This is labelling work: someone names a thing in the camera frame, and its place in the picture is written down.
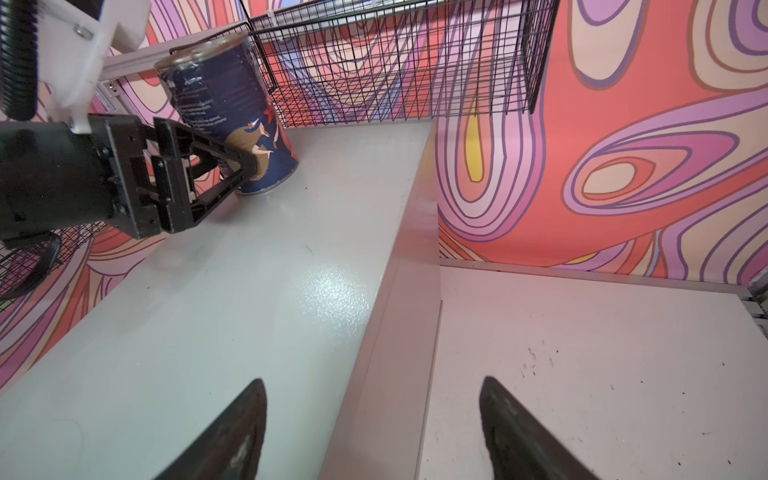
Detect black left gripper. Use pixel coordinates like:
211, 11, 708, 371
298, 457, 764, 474
1, 115, 259, 241

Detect black wire basket left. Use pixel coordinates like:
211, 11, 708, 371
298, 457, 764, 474
1, 222, 107, 302

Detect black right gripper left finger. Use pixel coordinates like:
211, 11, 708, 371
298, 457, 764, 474
157, 379, 267, 479

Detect aluminium frame back bar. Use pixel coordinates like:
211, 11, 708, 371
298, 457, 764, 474
99, 21, 249, 82

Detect black wire basket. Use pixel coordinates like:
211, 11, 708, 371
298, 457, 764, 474
1, 222, 107, 302
251, 0, 559, 128

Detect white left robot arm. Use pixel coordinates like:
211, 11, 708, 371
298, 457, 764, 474
1, 1, 258, 249

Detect black wire basket back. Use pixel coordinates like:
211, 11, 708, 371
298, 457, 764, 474
251, 0, 559, 128

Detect blue labelled tin can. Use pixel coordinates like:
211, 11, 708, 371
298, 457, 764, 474
154, 32, 298, 195

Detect grey metal cabinet box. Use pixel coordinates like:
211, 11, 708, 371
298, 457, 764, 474
1, 122, 441, 479

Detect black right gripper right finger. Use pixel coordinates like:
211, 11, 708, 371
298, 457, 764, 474
479, 376, 597, 480

